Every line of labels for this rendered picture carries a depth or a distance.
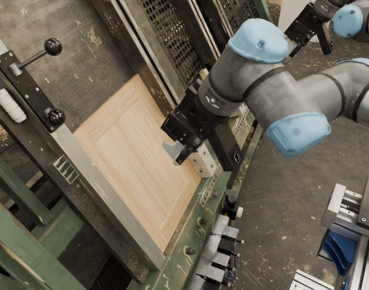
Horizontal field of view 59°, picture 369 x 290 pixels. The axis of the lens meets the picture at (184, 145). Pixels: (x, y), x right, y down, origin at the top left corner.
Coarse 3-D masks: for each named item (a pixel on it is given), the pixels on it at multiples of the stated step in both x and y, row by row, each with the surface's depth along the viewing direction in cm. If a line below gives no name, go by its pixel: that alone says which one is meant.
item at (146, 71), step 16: (96, 0) 100; (112, 0) 99; (112, 16) 102; (128, 16) 104; (112, 32) 105; (128, 32) 103; (128, 48) 107; (144, 48) 109; (144, 64) 108; (144, 80) 112; (160, 80) 112; (160, 96) 114; (176, 96) 118; (192, 160) 127; (208, 160) 128; (208, 176) 129
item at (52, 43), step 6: (48, 42) 70; (54, 42) 70; (48, 48) 70; (54, 48) 70; (60, 48) 71; (36, 54) 72; (42, 54) 72; (48, 54) 71; (54, 54) 71; (30, 60) 72; (12, 66) 72; (18, 66) 72; (24, 66) 73; (12, 72) 72; (18, 72) 73
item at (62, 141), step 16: (0, 48) 72; (0, 80) 73; (16, 96) 75; (32, 112) 76; (64, 128) 82; (48, 144) 82; (64, 144) 81; (80, 160) 84; (80, 176) 85; (96, 176) 87; (96, 192) 87; (112, 192) 91; (112, 208) 90; (128, 208) 95; (128, 224) 94; (128, 240) 96; (144, 240) 98; (144, 256) 99; (160, 256) 102
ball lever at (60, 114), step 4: (48, 108) 77; (44, 112) 77; (48, 112) 68; (52, 112) 68; (56, 112) 68; (60, 112) 68; (48, 116) 68; (52, 116) 67; (56, 116) 68; (60, 116) 68; (64, 116) 69; (48, 120) 68; (52, 120) 68; (56, 120) 68; (60, 120) 68; (64, 120) 69; (52, 124) 68; (56, 124) 68; (60, 124) 69
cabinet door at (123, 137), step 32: (128, 96) 105; (96, 128) 93; (128, 128) 103; (160, 128) 116; (96, 160) 91; (128, 160) 101; (160, 160) 114; (128, 192) 99; (160, 192) 111; (192, 192) 125; (160, 224) 108
